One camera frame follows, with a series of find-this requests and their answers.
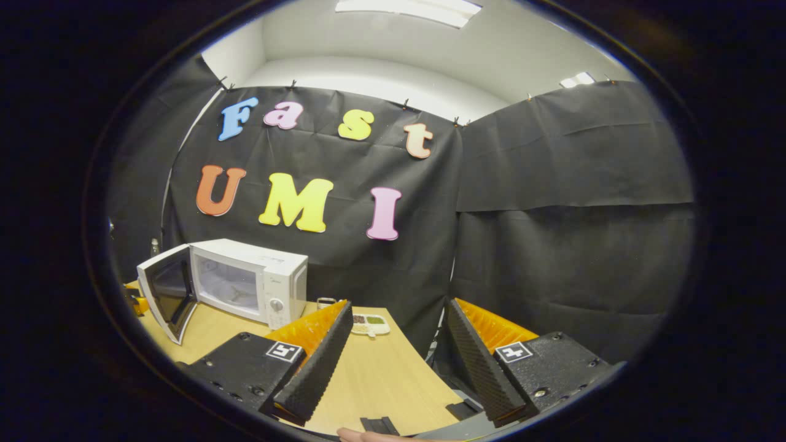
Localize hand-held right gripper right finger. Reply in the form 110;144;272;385
445;297;616;429

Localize white microwave oven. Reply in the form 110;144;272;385
136;238;309;346

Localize white compartment food tray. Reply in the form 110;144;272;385
352;314;391;338

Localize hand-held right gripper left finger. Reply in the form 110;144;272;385
183;299;355;428

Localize large ceiling light panel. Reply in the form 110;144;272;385
335;0;483;29

